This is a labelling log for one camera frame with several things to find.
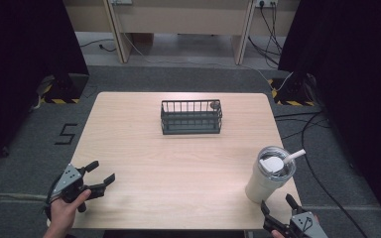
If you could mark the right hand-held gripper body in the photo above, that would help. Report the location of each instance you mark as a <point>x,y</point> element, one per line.
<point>307,225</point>

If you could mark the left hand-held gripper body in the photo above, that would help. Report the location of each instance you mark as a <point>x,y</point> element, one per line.
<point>66,178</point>

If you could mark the white tumbler cup with straw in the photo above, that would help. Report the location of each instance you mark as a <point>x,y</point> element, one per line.
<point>266,180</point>

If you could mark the person's right hand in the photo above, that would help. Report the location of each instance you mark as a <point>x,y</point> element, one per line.
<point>277,234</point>

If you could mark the person's left hand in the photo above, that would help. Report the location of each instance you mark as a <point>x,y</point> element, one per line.
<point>63,214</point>

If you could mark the stand base with hazard tape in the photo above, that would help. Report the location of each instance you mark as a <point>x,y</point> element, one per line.
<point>66,89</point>
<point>294,94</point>

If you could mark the small grey round object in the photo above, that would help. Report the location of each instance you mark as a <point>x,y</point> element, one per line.
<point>215,105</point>

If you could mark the black curtain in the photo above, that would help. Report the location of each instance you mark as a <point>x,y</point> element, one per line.
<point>354,82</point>
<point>20,66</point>

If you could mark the white power strip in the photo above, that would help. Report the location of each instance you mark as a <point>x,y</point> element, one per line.
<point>121,1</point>

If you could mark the light wooden desk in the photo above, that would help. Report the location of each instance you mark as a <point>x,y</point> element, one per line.
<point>182,20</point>

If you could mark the white wall socket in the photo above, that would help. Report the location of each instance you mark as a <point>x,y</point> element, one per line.
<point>266,3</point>

